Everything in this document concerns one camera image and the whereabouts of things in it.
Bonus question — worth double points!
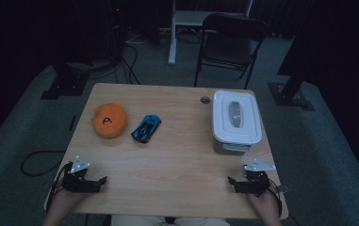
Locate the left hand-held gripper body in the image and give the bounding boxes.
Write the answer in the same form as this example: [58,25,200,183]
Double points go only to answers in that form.
[61,154,100,193]

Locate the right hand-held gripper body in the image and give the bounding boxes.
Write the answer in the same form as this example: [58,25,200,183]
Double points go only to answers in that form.
[243,158,277,198]

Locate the transparent grey storage box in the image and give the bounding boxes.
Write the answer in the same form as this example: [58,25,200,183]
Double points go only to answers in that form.
[212,137,253,156]

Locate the orange plush toy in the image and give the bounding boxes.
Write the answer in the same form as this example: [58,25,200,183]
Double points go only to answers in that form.
[90,101,128,139]

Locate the white storage box lid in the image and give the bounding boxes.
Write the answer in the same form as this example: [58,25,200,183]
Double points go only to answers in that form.
[212,89,263,146]

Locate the blue toy car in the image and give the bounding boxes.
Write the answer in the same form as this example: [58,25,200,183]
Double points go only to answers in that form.
[130,114,162,144]

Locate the person's left hand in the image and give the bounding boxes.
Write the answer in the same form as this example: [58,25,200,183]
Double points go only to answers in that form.
[52,186,87,216]

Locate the person's right hand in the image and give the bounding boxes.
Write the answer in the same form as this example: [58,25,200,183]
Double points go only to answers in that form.
[247,187,283,219]

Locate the black stand base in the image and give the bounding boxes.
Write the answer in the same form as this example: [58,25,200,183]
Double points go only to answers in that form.
[268,62,316,111]
[40,60,90,102]

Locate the black folding chair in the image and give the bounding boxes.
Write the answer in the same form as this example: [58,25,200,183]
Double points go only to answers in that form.
[193,12,268,90]

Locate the dark computer tower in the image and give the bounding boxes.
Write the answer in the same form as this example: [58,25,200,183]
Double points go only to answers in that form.
[106,0,128,62]

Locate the left hand-held gripper cable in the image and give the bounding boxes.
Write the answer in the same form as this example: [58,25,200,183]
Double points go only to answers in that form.
[45,161,74,212]

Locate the hand-held gripper cable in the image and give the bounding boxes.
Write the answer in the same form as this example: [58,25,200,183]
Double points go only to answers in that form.
[267,178,284,218]
[45,161,74,212]

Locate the right hand-held gripper cable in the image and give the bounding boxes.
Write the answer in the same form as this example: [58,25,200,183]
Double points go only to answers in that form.
[267,178,284,218]

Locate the black floor cable loop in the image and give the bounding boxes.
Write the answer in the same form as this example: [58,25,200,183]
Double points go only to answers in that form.
[20,150,67,177]

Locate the black floor cables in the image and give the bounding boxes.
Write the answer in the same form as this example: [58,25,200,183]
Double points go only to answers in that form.
[114,40,142,86]

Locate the white desk frame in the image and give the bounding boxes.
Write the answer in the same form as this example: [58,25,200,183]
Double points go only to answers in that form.
[167,0,253,66]

